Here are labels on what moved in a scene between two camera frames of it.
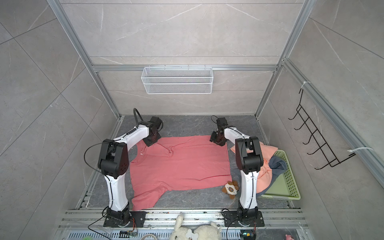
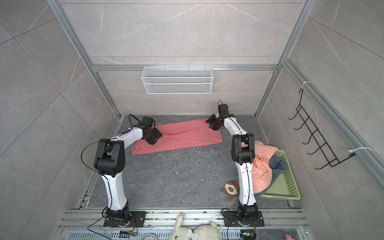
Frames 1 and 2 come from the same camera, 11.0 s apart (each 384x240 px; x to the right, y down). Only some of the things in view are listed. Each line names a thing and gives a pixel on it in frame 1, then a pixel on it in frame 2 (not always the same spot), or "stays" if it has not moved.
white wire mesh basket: (178, 80) stays
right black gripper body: (217, 139) → (215, 122)
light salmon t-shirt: (268, 151) stays
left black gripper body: (153, 139) stays
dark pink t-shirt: (174, 162) → (178, 135)
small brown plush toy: (231, 188) stays
